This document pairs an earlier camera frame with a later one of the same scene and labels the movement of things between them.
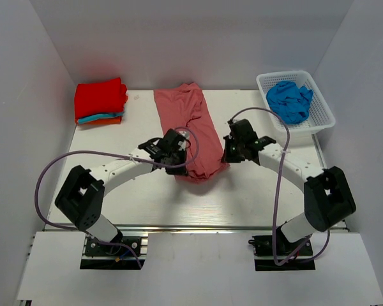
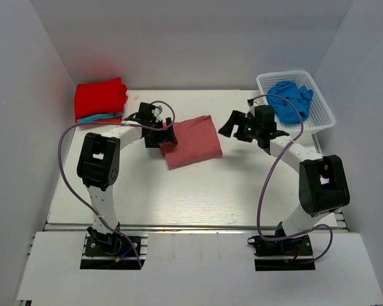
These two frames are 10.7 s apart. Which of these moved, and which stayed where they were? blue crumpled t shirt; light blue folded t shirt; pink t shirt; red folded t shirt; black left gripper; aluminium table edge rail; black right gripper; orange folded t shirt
Moved: black left gripper; pink t shirt; black right gripper
Stayed: aluminium table edge rail; blue crumpled t shirt; orange folded t shirt; red folded t shirt; light blue folded t shirt
